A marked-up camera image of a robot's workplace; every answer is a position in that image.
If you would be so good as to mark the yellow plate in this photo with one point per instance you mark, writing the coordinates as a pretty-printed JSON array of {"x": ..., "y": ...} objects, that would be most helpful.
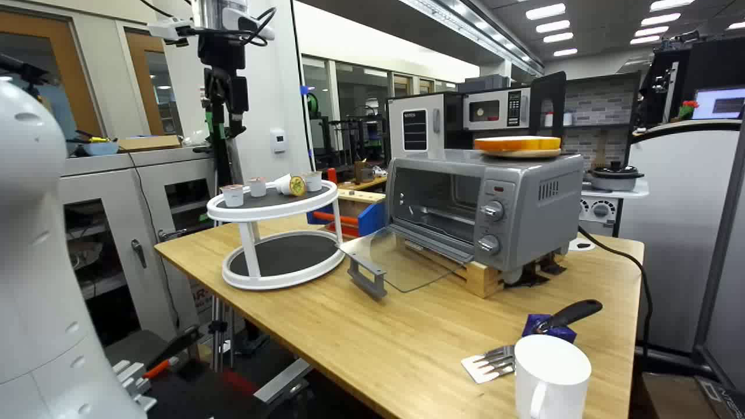
[{"x": 516, "y": 142}]

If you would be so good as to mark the white table grommet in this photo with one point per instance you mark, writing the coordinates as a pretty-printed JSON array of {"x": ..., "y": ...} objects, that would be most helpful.
[{"x": 582, "y": 244}]

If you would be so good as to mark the toy cooking pot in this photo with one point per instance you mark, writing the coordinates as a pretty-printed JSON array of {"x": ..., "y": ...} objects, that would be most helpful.
[{"x": 616, "y": 177}]

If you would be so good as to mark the blue bowl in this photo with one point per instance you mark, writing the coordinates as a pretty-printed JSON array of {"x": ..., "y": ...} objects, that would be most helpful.
[{"x": 99, "y": 147}]

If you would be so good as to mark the white wall thermostat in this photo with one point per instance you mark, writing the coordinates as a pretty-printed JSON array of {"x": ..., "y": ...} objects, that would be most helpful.
[{"x": 277, "y": 140}]

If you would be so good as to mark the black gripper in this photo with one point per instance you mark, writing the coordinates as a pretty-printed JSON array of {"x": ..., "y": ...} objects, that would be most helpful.
[{"x": 224, "y": 50}]

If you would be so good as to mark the silver toaster oven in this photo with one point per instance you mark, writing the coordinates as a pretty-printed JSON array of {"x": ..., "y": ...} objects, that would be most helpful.
[{"x": 537, "y": 205}]

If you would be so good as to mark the blue packet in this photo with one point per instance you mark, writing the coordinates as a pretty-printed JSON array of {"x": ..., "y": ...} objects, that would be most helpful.
[{"x": 550, "y": 327}]

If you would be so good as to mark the round wooden plate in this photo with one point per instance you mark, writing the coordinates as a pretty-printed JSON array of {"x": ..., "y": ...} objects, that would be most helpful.
[{"x": 520, "y": 154}]

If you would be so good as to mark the wooden board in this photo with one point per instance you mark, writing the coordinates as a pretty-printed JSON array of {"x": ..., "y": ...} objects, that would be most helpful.
[{"x": 151, "y": 142}]

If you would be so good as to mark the white two-tier turntable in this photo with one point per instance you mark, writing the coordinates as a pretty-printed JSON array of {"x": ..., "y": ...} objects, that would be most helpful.
[{"x": 258, "y": 213}]

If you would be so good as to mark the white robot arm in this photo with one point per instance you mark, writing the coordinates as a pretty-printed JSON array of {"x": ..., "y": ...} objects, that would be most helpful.
[{"x": 31, "y": 271}]

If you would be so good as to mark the wooden toy tool bench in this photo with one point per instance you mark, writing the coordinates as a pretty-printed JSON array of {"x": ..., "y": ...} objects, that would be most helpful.
[{"x": 372, "y": 217}]

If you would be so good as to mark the wooden base block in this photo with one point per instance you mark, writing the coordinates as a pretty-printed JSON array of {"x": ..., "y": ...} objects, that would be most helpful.
[{"x": 485, "y": 281}]

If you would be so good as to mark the white mug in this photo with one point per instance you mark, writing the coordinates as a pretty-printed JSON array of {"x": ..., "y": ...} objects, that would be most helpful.
[{"x": 550, "y": 381}]

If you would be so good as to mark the computer monitor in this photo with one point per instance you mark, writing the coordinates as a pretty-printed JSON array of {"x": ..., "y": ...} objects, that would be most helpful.
[{"x": 721, "y": 102}]

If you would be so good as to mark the aluminium bar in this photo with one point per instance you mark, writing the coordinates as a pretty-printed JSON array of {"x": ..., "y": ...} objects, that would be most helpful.
[{"x": 280, "y": 382}]

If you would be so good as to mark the black arched stand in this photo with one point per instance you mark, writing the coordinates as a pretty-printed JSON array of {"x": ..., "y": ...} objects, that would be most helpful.
[{"x": 550, "y": 100}]

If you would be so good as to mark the grey storage cabinet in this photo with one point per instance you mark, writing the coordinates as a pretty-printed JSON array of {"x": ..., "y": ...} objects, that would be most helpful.
[{"x": 147, "y": 233}]

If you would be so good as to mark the whiteboard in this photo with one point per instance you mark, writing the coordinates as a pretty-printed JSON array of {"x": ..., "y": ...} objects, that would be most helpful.
[{"x": 677, "y": 233}]

